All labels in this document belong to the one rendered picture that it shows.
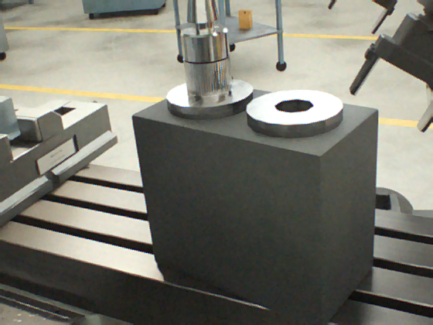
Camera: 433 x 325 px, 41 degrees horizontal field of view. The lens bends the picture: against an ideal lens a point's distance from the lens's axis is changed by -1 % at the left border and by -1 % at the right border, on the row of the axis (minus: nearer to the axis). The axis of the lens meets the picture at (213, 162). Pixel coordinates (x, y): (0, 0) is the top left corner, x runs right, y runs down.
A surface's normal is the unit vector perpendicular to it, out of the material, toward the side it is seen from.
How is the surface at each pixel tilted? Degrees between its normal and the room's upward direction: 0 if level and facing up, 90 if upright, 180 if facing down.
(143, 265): 0
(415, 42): 87
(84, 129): 90
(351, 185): 90
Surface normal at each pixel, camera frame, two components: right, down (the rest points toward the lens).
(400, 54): -0.13, 0.40
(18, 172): 0.90, 0.12
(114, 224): -0.09, -0.90
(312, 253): -0.61, 0.39
